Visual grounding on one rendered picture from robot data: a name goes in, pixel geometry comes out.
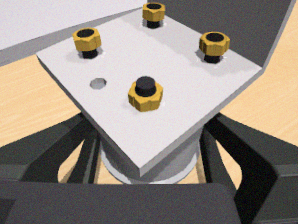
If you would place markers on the grey shallow rectangular tray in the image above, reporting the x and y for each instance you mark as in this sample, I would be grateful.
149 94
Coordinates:
20 19

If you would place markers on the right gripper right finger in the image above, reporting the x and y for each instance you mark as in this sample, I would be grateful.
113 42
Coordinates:
268 191

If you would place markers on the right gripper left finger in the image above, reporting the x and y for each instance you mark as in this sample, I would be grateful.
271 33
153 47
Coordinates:
38 157

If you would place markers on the grey cylinder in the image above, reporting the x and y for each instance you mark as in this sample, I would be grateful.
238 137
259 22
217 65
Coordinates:
171 170

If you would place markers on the yellow hex nut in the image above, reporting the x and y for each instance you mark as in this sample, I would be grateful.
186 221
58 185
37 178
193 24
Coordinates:
153 11
86 39
214 43
145 103

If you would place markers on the grey metal bracket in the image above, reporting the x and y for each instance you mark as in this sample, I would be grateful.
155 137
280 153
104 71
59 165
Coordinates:
194 91

